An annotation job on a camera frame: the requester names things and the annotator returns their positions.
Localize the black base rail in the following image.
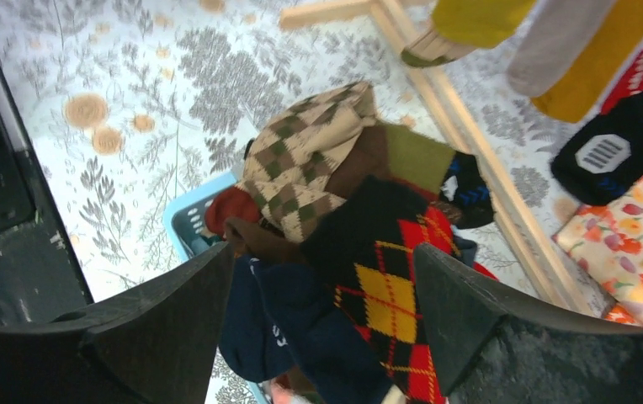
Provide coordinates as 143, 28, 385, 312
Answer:
0, 77, 93, 326

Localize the beige brown argyle sock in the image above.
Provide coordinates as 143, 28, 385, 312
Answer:
236, 81, 376, 242

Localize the black red yellow argyle sock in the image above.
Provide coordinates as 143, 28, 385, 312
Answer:
299, 175, 498, 404

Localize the navy blue sock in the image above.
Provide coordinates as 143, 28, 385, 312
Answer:
219, 255, 401, 403

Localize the wooden clothes rack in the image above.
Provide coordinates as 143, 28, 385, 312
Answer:
279, 0, 597, 316

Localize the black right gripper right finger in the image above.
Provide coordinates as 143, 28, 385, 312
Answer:
413, 243, 522, 397

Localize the black sock with white patch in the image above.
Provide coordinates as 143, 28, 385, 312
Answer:
550, 92, 643, 206

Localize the floral orange cloth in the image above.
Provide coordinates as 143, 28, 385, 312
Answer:
555, 178, 643, 326

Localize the blue plastic sock basket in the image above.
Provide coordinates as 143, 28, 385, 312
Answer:
162, 169, 269, 404

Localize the grey brown striped sock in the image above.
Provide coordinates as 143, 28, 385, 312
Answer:
507, 0, 616, 98

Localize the yellow hanging sock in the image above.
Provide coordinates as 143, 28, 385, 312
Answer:
401, 0, 535, 68

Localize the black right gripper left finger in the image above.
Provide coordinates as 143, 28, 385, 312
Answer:
53, 242, 233, 403

